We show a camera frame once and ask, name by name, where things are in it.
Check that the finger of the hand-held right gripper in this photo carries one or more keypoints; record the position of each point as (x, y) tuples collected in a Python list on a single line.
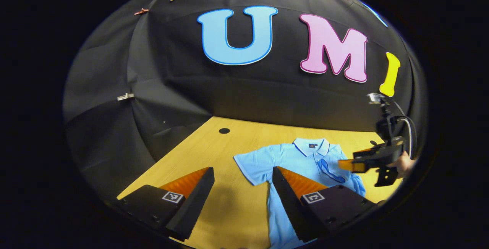
[(351, 165), (368, 151)]

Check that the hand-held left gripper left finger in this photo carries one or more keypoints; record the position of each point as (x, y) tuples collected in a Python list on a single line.
[(195, 203)]

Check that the white clip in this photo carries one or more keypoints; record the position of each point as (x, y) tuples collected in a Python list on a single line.
[(125, 96)]

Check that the pink clip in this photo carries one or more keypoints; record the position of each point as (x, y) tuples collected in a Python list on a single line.
[(141, 11)]

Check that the light blue T-shirt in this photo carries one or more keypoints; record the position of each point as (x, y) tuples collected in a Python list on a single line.
[(282, 157)]

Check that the black backdrop cloth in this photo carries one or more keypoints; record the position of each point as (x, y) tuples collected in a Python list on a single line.
[(244, 88)]

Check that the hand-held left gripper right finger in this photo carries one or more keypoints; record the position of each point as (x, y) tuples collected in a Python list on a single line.
[(288, 201)]

